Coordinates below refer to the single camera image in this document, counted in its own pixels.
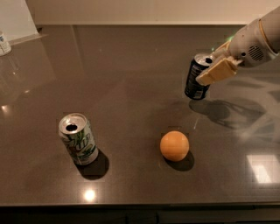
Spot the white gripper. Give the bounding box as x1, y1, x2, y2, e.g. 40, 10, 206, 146
196, 19, 278, 86

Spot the blue pepsi can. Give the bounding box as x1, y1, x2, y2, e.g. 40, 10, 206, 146
184, 52, 216, 101

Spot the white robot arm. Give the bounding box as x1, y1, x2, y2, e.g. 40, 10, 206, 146
196, 7, 280, 86

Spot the green white soda can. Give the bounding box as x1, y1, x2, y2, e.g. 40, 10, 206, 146
59, 113, 99, 165

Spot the orange fruit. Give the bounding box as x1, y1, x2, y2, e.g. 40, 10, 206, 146
160, 130, 190, 162

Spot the white bottle at edge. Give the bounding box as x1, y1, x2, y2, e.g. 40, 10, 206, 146
0, 31, 11, 56

